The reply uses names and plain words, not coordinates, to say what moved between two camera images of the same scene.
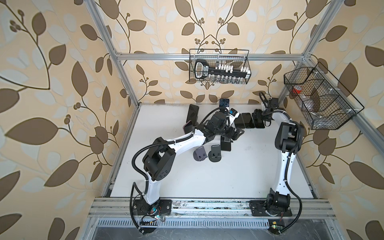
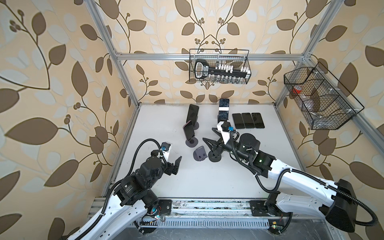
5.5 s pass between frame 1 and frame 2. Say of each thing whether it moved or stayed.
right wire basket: stayed
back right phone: stayed
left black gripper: moved
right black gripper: moved
